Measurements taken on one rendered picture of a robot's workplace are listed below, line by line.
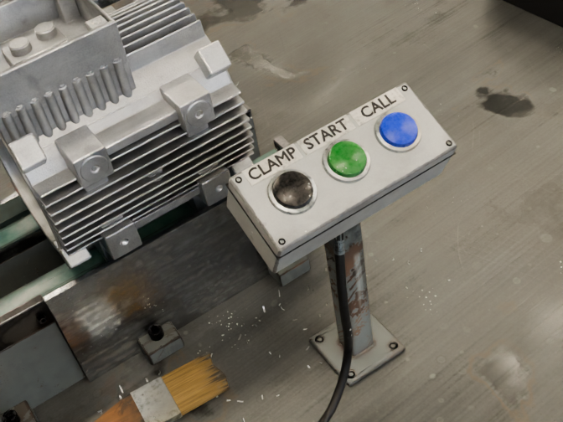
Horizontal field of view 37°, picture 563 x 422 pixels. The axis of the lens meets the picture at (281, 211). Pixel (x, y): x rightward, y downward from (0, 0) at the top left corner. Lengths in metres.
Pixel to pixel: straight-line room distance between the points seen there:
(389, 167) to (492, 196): 0.35
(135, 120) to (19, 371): 0.28
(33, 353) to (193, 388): 0.16
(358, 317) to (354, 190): 0.20
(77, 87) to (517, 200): 0.51
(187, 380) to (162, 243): 0.14
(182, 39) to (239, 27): 0.55
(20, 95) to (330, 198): 0.26
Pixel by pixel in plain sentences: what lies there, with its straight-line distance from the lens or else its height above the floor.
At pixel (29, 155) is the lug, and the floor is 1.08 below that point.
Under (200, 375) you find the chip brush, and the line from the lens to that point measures 0.85.
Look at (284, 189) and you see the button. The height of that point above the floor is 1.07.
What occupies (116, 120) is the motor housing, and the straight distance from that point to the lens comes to 0.73.
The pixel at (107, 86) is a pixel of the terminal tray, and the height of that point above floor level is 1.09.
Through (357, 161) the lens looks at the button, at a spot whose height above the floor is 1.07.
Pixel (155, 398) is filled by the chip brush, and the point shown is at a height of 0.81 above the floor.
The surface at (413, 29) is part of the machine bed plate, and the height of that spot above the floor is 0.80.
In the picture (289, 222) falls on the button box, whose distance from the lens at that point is 0.61.
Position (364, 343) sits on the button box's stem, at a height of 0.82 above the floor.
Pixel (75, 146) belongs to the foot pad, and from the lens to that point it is 0.70.
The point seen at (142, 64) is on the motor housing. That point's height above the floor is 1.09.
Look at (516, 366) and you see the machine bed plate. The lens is 0.84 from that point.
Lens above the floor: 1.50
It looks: 45 degrees down
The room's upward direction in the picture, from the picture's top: 11 degrees counter-clockwise
